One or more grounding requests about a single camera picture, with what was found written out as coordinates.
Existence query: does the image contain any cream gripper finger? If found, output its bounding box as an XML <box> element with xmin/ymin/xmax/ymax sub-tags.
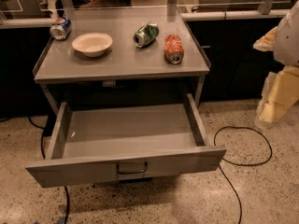
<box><xmin>253</xmin><ymin>27</ymin><xmax>277</xmax><ymax>51</ymax></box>
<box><xmin>254</xmin><ymin>66</ymin><xmax>299</xmax><ymax>129</ymax></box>

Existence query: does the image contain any grey top drawer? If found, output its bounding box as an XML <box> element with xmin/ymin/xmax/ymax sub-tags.
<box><xmin>26</xmin><ymin>94</ymin><xmax>226</xmax><ymax>188</ymax></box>

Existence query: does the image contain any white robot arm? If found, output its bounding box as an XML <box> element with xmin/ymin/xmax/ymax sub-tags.
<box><xmin>253</xmin><ymin>1</ymin><xmax>299</xmax><ymax>129</ymax></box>

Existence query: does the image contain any grey metal drawer cabinet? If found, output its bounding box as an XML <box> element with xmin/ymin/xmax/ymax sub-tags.
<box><xmin>35</xmin><ymin>7</ymin><xmax>209</xmax><ymax>119</ymax></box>

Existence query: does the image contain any orange soda can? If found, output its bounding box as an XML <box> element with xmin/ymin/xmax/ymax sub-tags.
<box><xmin>164</xmin><ymin>34</ymin><xmax>184</xmax><ymax>64</ymax></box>

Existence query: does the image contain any green soda can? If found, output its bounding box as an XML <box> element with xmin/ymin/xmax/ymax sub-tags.
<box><xmin>133</xmin><ymin>22</ymin><xmax>160</xmax><ymax>48</ymax></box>

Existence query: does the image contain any white paper bowl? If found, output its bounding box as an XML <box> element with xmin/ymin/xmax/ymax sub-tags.
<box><xmin>72</xmin><ymin>33</ymin><xmax>113</xmax><ymax>58</ymax></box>

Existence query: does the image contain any blue pepsi can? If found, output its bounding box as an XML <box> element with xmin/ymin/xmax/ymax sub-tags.
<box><xmin>50</xmin><ymin>16</ymin><xmax>71</xmax><ymax>40</ymax></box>

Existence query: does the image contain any white counter rail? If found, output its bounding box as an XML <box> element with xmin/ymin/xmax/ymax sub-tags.
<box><xmin>180</xmin><ymin>9</ymin><xmax>289</xmax><ymax>21</ymax></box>

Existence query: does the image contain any black cable right floor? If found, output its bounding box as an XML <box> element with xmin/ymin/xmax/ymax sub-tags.
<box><xmin>213</xmin><ymin>125</ymin><xmax>274</xmax><ymax>224</ymax></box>

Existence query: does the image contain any black cable floor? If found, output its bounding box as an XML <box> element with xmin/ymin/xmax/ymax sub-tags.
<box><xmin>213</xmin><ymin>125</ymin><xmax>274</xmax><ymax>224</ymax></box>
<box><xmin>0</xmin><ymin>115</ymin><xmax>71</xmax><ymax>224</ymax></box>

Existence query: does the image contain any black cable left floor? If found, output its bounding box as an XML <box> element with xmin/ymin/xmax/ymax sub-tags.
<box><xmin>0</xmin><ymin>115</ymin><xmax>71</xmax><ymax>224</ymax></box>

